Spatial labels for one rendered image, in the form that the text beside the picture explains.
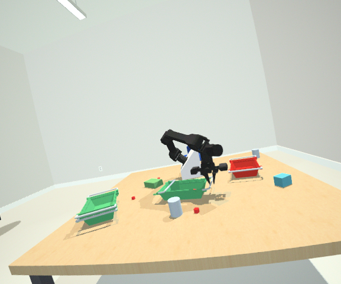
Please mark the grey cylinder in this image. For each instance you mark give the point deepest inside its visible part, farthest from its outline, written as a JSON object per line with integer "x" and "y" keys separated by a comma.
{"x": 255, "y": 152}
{"x": 175, "y": 206}

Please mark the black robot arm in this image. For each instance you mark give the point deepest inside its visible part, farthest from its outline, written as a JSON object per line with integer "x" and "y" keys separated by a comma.
{"x": 194, "y": 142}

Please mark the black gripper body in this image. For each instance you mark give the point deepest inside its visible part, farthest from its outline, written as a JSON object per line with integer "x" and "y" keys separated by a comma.
{"x": 221, "y": 167}

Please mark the light green rectangular block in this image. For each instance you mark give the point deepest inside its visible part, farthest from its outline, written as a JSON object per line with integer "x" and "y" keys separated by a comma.
{"x": 153, "y": 183}

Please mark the small blue block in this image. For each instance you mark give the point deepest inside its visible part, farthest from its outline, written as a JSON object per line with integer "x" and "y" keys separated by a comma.
{"x": 282, "y": 179}

